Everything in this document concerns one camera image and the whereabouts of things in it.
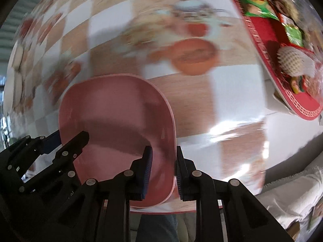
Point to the stack of coloured plates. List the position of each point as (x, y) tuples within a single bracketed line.
[(113, 111)]

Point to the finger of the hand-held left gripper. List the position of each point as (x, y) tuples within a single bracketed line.
[(75, 143), (51, 141)]

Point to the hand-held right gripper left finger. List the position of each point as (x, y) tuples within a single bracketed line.
[(147, 171)]

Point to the white round plate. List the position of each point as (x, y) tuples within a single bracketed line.
[(14, 90), (17, 55)]

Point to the fruit in white foam net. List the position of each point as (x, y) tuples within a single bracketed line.
[(294, 60)]

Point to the green chip bag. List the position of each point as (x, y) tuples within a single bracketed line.
[(254, 0)]

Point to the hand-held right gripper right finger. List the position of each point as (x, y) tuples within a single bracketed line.
[(179, 171)]

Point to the small green snack packet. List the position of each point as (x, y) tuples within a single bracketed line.
[(294, 35)]

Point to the white fluffy cloth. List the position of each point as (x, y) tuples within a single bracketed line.
[(285, 194)]

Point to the printed checkered tablecloth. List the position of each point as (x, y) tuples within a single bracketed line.
[(227, 80)]

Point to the person's leg in jeans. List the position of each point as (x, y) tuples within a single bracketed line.
[(156, 228)]

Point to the red patterned tray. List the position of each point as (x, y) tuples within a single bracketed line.
[(262, 30)]

